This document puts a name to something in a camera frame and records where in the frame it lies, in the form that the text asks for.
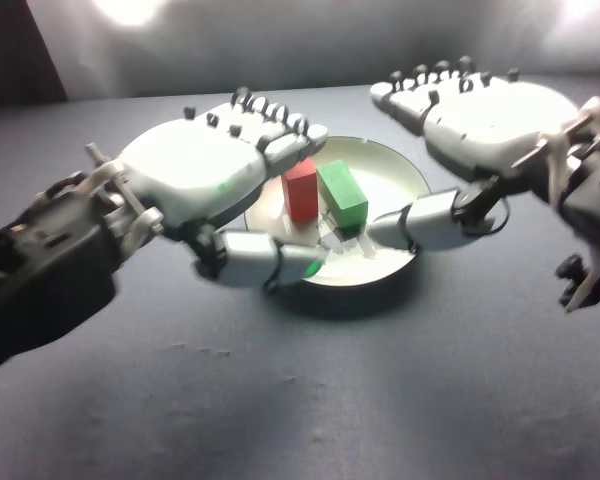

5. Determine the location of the grey table cloth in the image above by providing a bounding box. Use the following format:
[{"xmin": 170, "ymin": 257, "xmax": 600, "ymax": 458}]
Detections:
[{"xmin": 0, "ymin": 69, "xmax": 600, "ymax": 480}]

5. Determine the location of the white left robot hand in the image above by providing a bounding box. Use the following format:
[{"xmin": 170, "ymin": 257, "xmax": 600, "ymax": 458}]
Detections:
[{"xmin": 118, "ymin": 87, "xmax": 330, "ymax": 292}]

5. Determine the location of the white plate with dark rim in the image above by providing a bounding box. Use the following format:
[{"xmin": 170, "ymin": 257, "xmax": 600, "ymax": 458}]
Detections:
[{"xmin": 243, "ymin": 134, "xmax": 430, "ymax": 309}]

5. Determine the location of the red block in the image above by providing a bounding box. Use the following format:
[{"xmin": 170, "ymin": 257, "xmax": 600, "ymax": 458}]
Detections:
[{"xmin": 281, "ymin": 158, "xmax": 319, "ymax": 224}]

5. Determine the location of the green block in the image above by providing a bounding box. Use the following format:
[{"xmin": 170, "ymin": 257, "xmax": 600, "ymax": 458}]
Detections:
[{"xmin": 315, "ymin": 159, "xmax": 370, "ymax": 230}]

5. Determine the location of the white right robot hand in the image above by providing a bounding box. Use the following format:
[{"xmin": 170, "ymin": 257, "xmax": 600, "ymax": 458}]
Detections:
[{"xmin": 368, "ymin": 54, "xmax": 582, "ymax": 252}]

